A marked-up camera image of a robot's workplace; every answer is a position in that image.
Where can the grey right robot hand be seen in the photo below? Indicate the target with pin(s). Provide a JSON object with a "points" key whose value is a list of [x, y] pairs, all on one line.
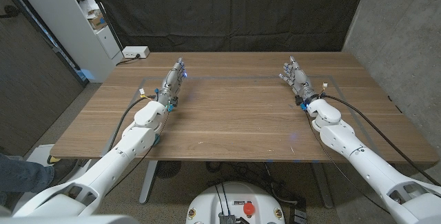
{"points": [[299, 79]]}

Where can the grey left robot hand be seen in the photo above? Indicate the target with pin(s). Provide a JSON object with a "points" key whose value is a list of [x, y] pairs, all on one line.
{"points": [[170, 86]]}

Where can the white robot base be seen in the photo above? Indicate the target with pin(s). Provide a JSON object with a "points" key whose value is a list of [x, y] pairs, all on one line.
{"points": [[206, 200]]}

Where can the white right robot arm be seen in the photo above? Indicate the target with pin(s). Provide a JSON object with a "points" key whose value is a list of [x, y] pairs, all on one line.
{"points": [[361, 162]]}

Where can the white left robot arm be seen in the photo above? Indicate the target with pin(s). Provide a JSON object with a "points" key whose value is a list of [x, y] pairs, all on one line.
{"points": [[113, 158]]}

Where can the white power strip box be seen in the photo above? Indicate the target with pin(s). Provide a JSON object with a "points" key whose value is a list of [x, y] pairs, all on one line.
{"points": [[135, 51]]}

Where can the black round floor object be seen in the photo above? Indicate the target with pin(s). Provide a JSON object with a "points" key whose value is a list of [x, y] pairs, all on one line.
{"points": [[168, 169]]}

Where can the black backdrop curtain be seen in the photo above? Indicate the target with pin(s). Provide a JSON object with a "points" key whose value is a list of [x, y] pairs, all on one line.
{"points": [[224, 10]]}

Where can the cardboard box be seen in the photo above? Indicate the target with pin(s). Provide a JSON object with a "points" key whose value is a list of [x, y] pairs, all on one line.
{"points": [[97, 21]]}

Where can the grey table leg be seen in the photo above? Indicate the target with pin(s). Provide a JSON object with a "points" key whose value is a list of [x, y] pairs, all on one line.
{"points": [[148, 182], [322, 186]]}

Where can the black backdrop stand pole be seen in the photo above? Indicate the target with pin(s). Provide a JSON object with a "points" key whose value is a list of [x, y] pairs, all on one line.
{"points": [[103, 12]]}

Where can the white shelf cabinet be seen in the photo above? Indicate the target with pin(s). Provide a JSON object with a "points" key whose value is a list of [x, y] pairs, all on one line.
{"points": [[69, 27]]}

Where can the black power adapter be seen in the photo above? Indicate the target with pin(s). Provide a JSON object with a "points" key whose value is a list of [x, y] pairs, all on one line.
{"points": [[298, 213]]}

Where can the dark shoe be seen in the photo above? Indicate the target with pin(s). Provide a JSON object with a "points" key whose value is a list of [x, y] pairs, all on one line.
{"points": [[63, 170]]}

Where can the red emergency stop button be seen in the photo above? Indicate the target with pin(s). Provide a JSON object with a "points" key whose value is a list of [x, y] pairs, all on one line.
{"points": [[248, 209]]}

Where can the person's leg in jeans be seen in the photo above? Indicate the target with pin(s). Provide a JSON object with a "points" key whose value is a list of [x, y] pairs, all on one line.
{"points": [[20, 175]]}

